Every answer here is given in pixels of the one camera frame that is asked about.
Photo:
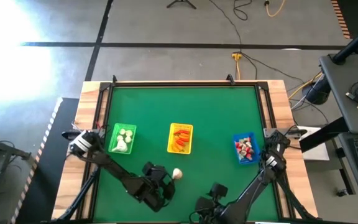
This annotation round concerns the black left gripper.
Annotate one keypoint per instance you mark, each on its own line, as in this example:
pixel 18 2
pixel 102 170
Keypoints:
pixel 155 193

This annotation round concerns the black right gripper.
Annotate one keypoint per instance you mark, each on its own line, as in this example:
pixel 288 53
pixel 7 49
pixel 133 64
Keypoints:
pixel 207 210

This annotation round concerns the orange chilli pepper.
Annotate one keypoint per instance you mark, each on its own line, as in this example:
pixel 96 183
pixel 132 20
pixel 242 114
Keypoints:
pixel 179 149

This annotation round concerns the yellow chilli pepper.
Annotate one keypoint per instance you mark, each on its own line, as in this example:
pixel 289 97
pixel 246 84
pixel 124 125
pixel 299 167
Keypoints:
pixel 174 147

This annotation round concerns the orange toy carrot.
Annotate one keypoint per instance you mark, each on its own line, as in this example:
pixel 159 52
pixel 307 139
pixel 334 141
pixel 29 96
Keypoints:
pixel 185 135
pixel 180 145
pixel 182 138

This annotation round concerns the red chilli pepper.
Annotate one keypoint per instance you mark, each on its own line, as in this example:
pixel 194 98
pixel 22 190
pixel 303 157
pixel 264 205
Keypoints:
pixel 181 142
pixel 182 132

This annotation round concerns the green plastic basket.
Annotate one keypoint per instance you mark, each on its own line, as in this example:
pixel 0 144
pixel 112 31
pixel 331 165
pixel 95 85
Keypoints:
pixel 131 149

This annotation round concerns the blue plastic basket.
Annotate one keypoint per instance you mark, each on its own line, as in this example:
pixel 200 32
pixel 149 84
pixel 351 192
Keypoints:
pixel 238 160

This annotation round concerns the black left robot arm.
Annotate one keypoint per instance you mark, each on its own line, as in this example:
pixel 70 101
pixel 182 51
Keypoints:
pixel 117 172

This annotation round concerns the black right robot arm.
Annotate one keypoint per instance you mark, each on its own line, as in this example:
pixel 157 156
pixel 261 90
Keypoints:
pixel 250 193

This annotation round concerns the yellow plastic basket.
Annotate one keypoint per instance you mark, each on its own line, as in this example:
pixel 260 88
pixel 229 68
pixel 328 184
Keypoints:
pixel 171 133

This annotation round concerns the green table mat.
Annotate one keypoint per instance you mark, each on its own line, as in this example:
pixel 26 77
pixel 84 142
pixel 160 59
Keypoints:
pixel 197 109

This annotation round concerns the black diagonal support strut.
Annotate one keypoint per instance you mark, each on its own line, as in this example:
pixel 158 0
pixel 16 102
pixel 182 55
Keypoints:
pixel 286 190
pixel 82 190

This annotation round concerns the black floor mat striped edge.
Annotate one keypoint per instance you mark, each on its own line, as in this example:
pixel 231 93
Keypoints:
pixel 47 186
pixel 357 15

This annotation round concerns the small black floor object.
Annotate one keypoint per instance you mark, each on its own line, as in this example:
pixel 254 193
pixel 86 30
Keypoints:
pixel 341 193

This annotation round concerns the yellow power plug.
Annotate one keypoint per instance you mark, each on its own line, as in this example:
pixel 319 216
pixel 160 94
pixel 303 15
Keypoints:
pixel 236 56

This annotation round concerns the black desk crossbar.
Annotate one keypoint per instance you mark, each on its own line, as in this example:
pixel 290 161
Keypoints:
pixel 325 137

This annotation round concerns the black keyboard tray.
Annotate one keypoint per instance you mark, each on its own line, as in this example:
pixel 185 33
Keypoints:
pixel 357 183

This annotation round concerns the dark pole with round base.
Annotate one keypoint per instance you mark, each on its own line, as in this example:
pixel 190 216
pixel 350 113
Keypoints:
pixel 317 91

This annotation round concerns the black metal stand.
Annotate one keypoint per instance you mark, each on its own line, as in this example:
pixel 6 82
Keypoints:
pixel 5 147

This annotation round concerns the black desk top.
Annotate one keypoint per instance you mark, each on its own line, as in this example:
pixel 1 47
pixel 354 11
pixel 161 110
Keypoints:
pixel 346 102

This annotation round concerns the black tripod legs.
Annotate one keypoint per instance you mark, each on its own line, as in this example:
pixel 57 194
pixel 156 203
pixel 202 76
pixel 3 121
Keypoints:
pixel 182 1

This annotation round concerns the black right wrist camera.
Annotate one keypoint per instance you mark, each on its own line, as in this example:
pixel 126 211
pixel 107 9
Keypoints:
pixel 218 190

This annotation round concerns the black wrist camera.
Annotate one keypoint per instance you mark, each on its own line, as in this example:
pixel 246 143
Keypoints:
pixel 218 190
pixel 148 168

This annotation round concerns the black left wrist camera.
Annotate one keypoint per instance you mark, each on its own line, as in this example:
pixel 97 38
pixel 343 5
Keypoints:
pixel 148 168

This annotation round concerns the black aluminium table frame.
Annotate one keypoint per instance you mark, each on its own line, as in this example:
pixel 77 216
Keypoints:
pixel 182 83

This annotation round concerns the black frame clamp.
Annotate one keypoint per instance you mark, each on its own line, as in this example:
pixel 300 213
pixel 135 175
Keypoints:
pixel 114 79
pixel 229 78

